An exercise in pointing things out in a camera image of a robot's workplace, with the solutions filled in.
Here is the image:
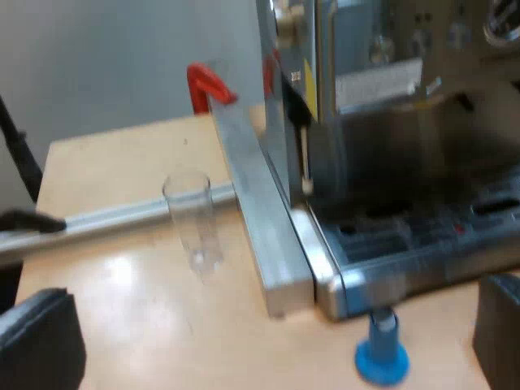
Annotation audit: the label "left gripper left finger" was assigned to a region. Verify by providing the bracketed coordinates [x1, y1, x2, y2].
[0, 287, 88, 390]

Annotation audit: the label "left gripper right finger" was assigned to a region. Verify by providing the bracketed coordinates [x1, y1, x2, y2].
[472, 272, 520, 390]

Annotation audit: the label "bright blue tamper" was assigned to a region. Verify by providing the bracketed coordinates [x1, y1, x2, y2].
[354, 305, 411, 386]

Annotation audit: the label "black tripod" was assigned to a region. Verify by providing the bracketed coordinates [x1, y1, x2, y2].
[0, 95, 68, 236]

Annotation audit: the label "steel espresso machine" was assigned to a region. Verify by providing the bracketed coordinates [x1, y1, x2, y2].
[254, 0, 520, 323]

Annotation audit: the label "clear measuring glass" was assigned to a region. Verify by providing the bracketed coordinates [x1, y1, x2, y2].
[161, 168, 225, 284]

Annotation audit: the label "metal block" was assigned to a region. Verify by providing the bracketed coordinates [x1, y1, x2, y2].
[206, 95, 316, 319]

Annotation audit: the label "red clamp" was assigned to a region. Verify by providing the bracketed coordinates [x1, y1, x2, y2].
[186, 62, 239, 115]

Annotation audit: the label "aluminium rail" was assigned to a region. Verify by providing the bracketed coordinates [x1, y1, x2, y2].
[0, 181, 239, 267]

